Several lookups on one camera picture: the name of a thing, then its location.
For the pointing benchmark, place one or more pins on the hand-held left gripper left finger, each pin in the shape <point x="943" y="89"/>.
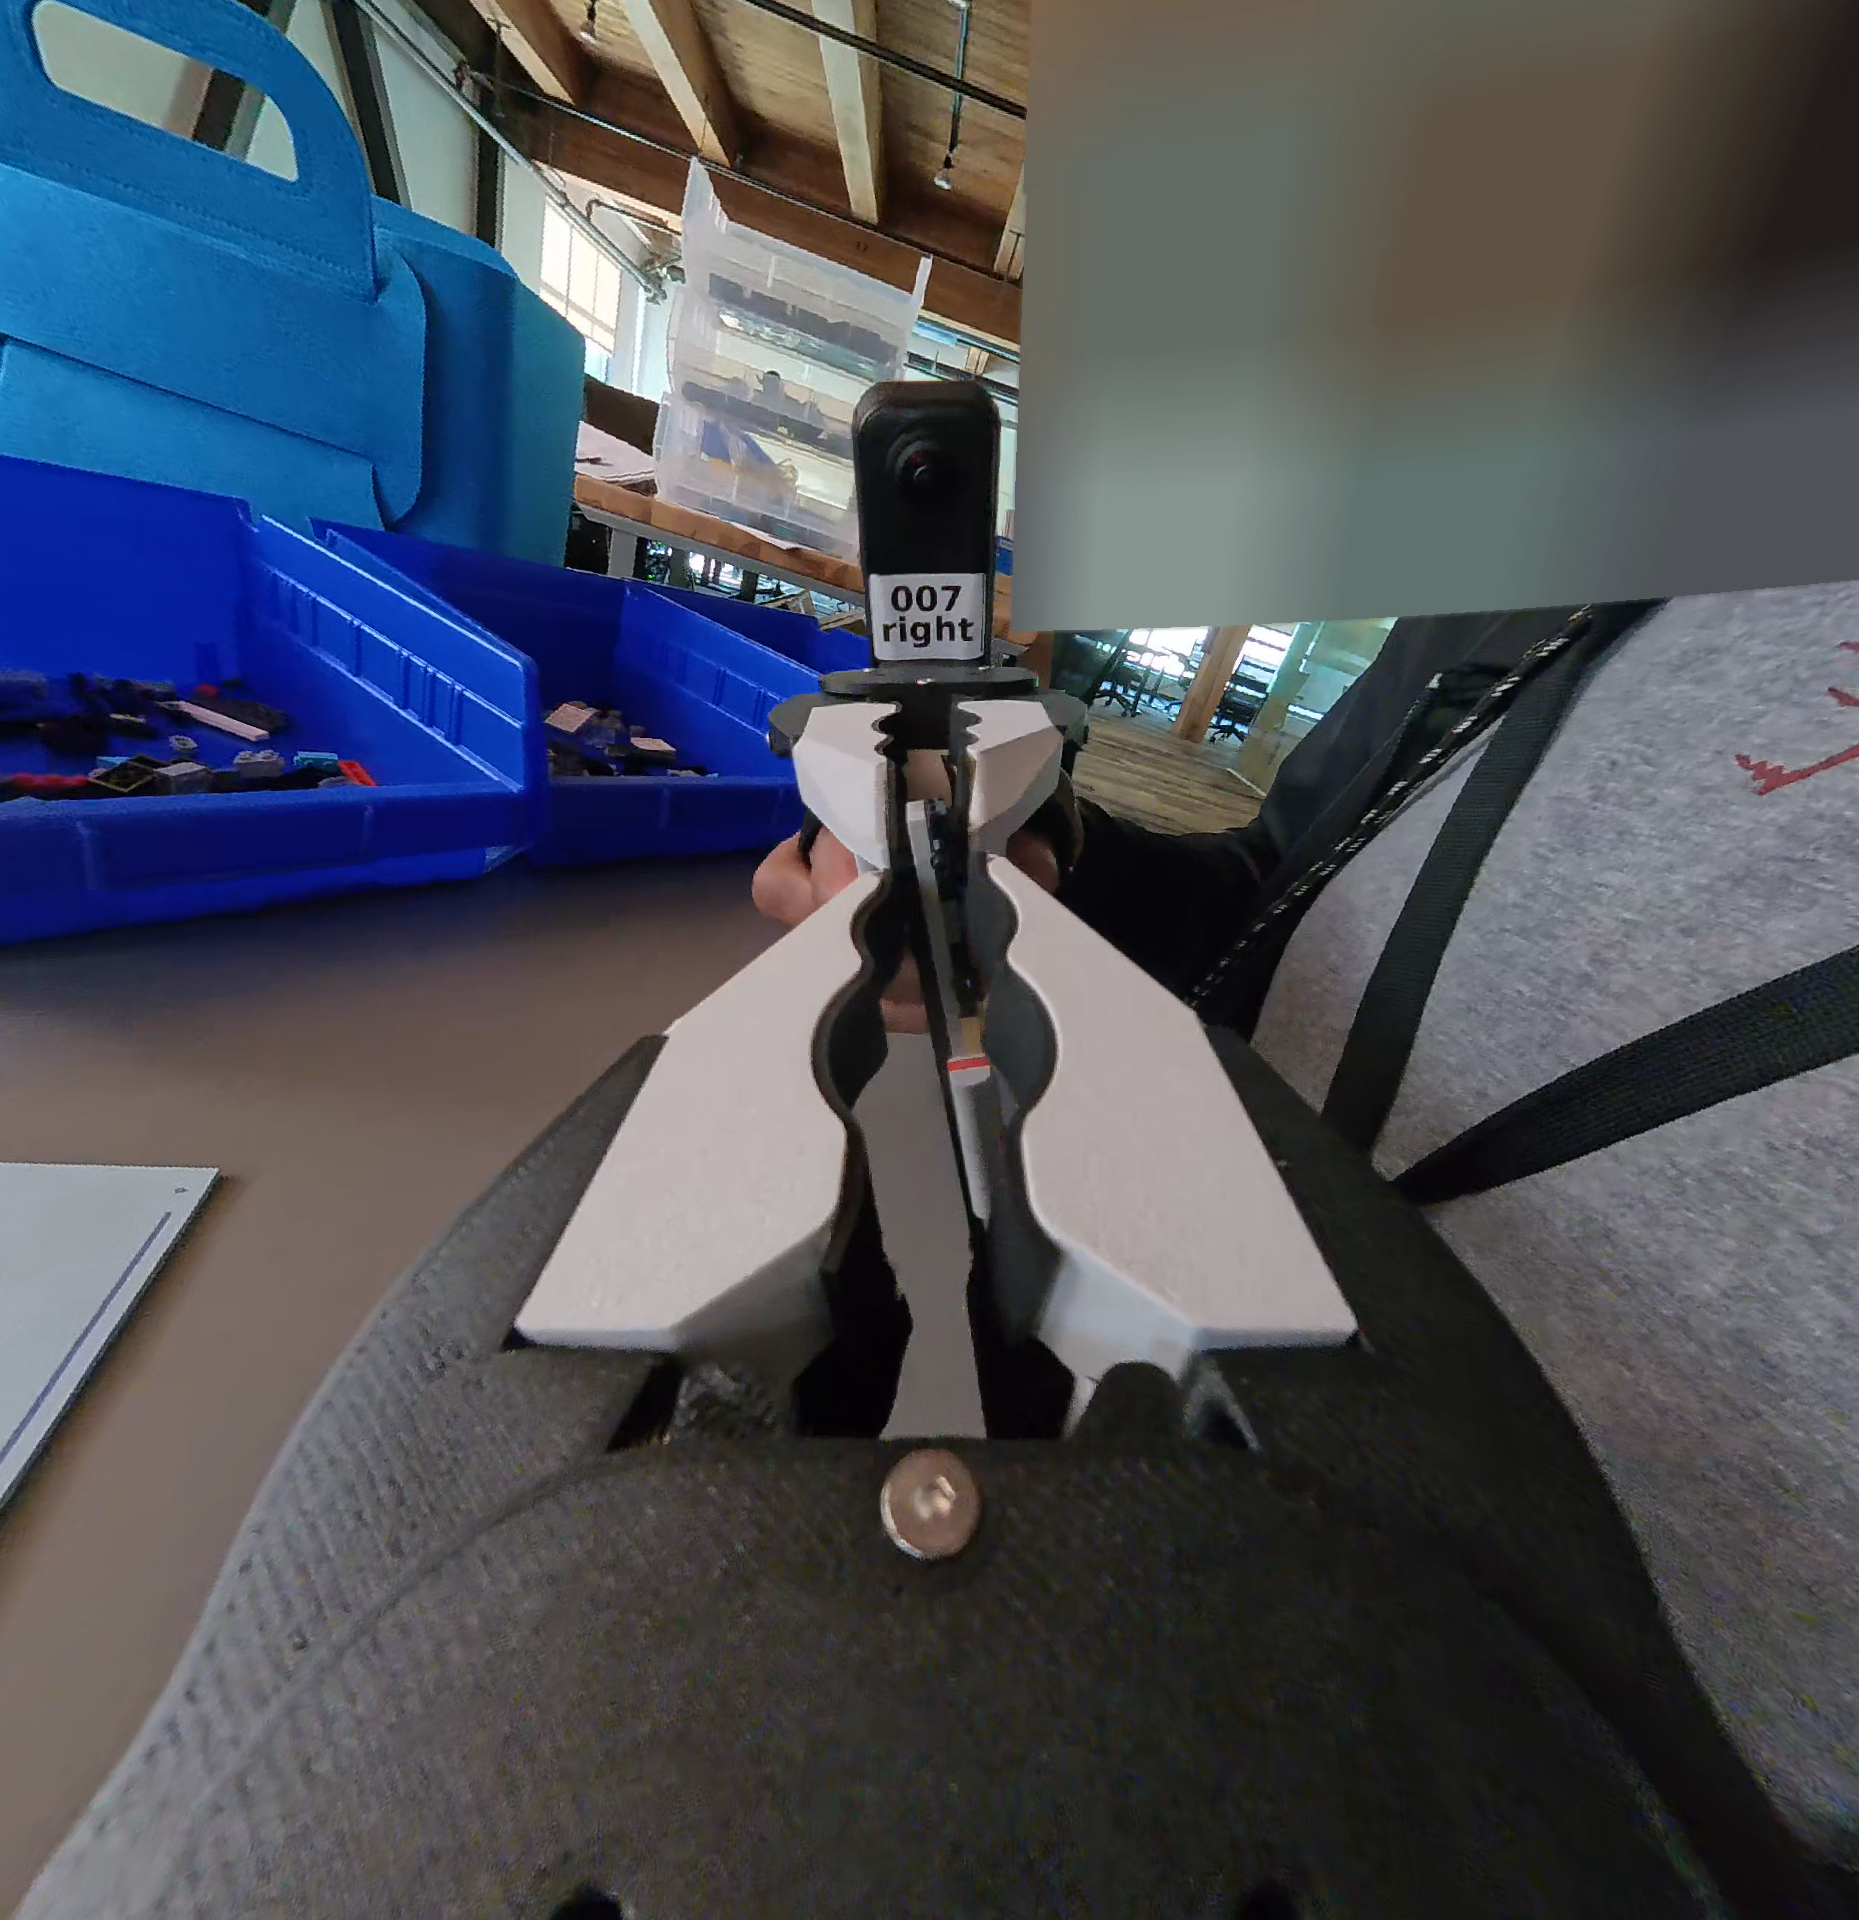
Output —
<point x="690" y="1185"/>

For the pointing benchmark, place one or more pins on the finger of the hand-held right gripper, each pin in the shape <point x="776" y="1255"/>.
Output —
<point x="846" y="778"/>
<point x="1018" y="771"/>

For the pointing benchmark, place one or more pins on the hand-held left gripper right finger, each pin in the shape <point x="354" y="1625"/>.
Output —
<point x="1167" y="1185"/>

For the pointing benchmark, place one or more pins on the grey red toy brick model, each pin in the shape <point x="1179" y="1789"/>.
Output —
<point x="960" y="1070"/>

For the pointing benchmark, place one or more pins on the person's right forearm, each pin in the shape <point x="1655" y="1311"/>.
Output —
<point x="1167" y="900"/>

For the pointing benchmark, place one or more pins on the grey-brown desk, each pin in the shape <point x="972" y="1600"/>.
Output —
<point x="345" y="1051"/>

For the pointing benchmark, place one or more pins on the person's right hand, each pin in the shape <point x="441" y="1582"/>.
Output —
<point x="792" y="886"/>

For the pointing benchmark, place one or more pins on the blue plastic bin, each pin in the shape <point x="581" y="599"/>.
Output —
<point x="659" y="826"/>
<point x="270" y="869"/>

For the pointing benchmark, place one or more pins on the clear plastic organizer box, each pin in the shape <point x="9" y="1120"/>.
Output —
<point x="780" y="375"/>

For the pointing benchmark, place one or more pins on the pile of mixed toy bricks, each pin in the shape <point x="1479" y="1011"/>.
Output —
<point x="148" y="750"/>
<point x="613" y="742"/>

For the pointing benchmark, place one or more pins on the brick instruction booklet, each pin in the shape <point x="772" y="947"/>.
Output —
<point x="60" y="1289"/>

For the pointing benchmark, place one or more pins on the teal plastic bin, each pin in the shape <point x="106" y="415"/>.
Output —
<point x="194" y="300"/>

